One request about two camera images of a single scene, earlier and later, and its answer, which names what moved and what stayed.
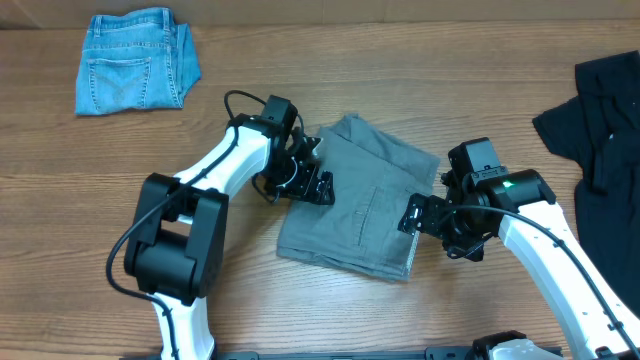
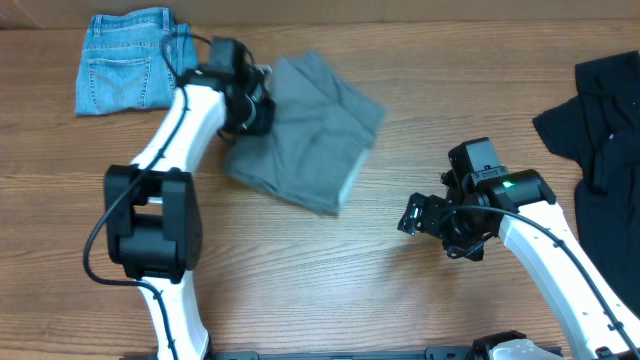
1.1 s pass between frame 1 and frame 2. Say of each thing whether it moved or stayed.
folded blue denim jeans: stayed
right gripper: stayed
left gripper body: moved
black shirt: stayed
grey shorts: moved
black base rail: stayed
